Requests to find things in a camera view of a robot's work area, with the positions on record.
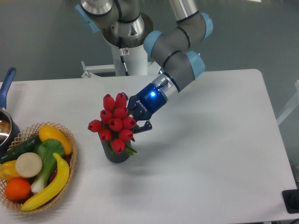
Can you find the green bok choy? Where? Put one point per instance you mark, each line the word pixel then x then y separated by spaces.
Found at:
pixel 45 151

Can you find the yellow squash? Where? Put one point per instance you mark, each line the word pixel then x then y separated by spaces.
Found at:
pixel 50 132

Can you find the red tulip bouquet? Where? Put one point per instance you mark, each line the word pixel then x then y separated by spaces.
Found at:
pixel 115 124

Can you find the blue handled saucepan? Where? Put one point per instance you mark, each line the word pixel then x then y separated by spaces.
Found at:
pixel 8 129

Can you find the dark grey ribbed vase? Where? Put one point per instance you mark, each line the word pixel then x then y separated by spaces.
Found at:
pixel 112 155

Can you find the black device at edge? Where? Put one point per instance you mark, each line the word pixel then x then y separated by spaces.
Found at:
pixel 291 200

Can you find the red vegetable in basket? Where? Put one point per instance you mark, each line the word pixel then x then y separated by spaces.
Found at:
pixel 67 158

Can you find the orange fruit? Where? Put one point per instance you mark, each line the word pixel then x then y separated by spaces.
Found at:
pixel 18 189

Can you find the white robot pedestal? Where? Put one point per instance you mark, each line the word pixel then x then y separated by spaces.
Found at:
pixel 126 42

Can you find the yellow bell pepper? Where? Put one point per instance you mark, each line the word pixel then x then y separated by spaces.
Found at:
pixel 8 171

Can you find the woven wicker basket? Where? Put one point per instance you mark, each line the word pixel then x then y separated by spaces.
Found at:
pixel 29 133

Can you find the green cucumber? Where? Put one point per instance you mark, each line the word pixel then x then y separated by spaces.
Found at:
pixel 27 146

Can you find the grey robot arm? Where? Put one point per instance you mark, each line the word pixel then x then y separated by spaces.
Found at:
pixel 172 51

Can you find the beige round mushroom cap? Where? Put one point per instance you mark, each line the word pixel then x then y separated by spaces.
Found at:
pixel 28 165

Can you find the yellow banana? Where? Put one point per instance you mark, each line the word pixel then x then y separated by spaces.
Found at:
pixel 52 189

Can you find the blue Robotiq gripper body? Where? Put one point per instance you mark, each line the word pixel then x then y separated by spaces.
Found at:
pixel 152 97

